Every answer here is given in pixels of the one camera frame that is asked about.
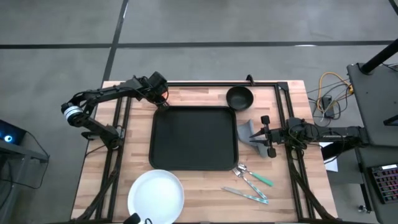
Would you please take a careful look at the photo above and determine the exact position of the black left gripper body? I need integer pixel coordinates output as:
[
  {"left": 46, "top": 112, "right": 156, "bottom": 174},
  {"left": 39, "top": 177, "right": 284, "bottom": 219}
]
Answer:
[{"left": 147, "top": 71, "right": 170, "bottom": 105}]

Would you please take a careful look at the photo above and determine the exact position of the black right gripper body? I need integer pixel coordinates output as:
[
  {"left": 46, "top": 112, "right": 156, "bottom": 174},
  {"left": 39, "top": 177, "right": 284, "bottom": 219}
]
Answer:
[{"left": 260, "top": 115, "right": 289, "bottom": 159}]

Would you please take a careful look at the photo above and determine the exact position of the grey cloth napkin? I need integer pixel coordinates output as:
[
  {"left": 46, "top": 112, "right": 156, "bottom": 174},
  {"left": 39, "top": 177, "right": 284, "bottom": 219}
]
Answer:
[{"left": 236, "top": 119, "right": 270, "bottom": 158}]

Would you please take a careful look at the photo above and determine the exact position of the spoon with green handle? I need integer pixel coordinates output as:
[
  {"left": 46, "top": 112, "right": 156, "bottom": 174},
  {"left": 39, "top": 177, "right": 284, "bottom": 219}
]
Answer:
[{"left": 237, "top": 163, "right": 274, "bottom": 187}]

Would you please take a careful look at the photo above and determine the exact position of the black plastic tray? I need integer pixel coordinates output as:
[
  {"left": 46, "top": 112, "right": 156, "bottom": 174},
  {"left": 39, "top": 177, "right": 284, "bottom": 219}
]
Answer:
[{"left": 149, "top": 105, "right": 239, "bottom": 172}]

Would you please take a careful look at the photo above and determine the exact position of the black bowl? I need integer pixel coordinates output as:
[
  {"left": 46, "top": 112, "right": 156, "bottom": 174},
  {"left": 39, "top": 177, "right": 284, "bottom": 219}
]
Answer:
[{"left": 226, "top": 85, "right": 254, "bottom": 111}]

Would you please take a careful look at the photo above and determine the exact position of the fork with patterned handle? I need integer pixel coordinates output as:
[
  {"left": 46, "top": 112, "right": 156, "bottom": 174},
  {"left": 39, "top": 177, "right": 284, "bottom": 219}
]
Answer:
[{"left": 232, "top": 167, "right": 268, "bottom": 200}]

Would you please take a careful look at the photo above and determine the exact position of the white round plate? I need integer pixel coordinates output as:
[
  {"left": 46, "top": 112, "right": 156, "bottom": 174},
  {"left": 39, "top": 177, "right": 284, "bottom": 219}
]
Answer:
[{"left": 127, "top": 169, "right": 185, "bottom": 224}]

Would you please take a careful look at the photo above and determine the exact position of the black support beam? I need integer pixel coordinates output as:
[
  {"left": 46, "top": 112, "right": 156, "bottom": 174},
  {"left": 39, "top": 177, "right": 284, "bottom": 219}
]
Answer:
[{"left": 320, "top": 142, "right": 358, "bottom": 161}]

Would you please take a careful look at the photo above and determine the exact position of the black power adapter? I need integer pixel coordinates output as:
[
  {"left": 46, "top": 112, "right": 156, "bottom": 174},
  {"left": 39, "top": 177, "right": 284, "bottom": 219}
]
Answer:
[{"left": 321, "top": 95, "right": 336, "bottom": 119}]

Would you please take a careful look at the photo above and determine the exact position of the white paper sheet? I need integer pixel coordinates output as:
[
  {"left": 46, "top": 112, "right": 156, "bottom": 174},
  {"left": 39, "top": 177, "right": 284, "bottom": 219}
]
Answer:
[{"left": 318, "top": 141, "right": 339, "bottom": 173}]

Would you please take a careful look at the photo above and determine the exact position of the backlit keyboard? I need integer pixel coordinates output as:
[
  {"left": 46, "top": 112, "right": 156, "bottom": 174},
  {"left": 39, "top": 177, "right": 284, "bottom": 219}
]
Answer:
[{"left": 368, "top": 163, "right": 398, "bottom": 205}]

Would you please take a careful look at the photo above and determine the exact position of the black pole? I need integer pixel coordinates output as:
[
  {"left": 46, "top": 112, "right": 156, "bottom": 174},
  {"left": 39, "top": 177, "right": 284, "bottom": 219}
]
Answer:
[{"left": 360, "top": 39, "right": 398, "bottom": 75}]

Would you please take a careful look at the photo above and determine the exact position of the grey desk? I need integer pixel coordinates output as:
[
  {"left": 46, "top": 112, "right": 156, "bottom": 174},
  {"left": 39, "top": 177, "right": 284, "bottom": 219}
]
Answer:
[{"left": 354, "top": 144, "right": 398, "bottom": 224}]

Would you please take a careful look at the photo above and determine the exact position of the grey metal stand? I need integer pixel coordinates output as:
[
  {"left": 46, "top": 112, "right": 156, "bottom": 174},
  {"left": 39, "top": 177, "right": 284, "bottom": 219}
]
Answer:
[{"left": 0, "top": 139, "right": 50, "bottom": 224}]

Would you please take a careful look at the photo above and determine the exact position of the computer with blue light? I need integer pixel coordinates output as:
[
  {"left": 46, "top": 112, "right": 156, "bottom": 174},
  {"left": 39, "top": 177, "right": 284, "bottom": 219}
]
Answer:
[{"left": 0, "top": 119, "right": 27, "bottom": 146}]

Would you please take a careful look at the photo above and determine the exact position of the black aluminium table frame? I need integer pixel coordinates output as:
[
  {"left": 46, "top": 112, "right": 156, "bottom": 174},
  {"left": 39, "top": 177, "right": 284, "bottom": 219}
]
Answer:
[{"left": 70, "top": 74, "right": 340, "bottom": 224}]

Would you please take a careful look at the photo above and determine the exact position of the yellow cable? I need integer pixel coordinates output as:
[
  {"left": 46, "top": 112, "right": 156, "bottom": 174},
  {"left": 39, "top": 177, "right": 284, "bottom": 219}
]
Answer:
[{"left": 317, "top": 71, "right": 354, "bottom": 114}]

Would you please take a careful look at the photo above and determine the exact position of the small black device with cable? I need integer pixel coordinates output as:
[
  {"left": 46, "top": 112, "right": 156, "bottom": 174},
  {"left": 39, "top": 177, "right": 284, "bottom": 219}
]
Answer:
[{"left": 123, "top": 212, "right": 153, "bottom": 224}]

